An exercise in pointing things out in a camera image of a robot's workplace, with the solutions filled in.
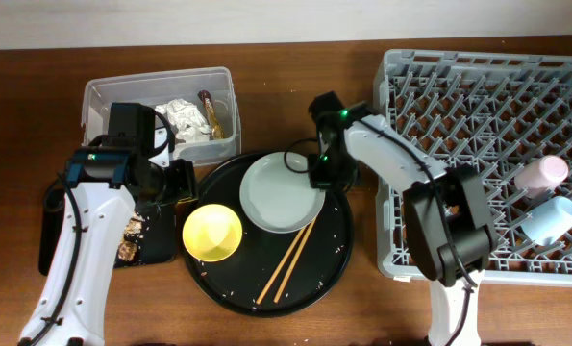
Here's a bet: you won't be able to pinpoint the grey ceramic plate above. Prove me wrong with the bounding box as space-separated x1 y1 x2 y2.
239 152 326 234

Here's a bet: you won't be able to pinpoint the wooden chopstick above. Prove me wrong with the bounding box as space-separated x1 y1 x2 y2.
273 219 316 304
255 227 309 305

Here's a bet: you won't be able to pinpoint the gold coffee sachet wrapper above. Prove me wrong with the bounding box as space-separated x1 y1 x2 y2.
198 90 224 139

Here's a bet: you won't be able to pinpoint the round black serving tray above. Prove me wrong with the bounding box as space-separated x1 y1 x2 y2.
183 152 354 317

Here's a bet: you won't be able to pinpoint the food scraps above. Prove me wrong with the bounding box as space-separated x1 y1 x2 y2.
117 213 144 262

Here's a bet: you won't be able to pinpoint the yellow bowl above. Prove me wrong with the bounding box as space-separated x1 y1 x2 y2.
182 204 243 262

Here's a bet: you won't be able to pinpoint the pink cup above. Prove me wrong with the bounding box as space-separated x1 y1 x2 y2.
514 155 569 199

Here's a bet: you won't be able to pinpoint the blue cup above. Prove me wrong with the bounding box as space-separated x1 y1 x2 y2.
521 196 572 246

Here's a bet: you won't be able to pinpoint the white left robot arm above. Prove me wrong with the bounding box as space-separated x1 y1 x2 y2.
18 103 198 345

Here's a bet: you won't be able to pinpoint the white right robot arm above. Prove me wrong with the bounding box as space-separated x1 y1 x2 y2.
308 92 499 345

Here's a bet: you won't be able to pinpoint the clear plastic waste bin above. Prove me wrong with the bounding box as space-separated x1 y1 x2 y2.
81 66 241 167

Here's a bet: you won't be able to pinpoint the grey dishwasher rack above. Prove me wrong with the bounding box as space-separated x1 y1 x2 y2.
373 50 572 287

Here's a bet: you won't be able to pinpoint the crumpled white tissue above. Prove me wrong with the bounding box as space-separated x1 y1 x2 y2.
155 98 212 143

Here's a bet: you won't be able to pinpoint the black rectangular tray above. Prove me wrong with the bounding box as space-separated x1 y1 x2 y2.
38 181 178 276

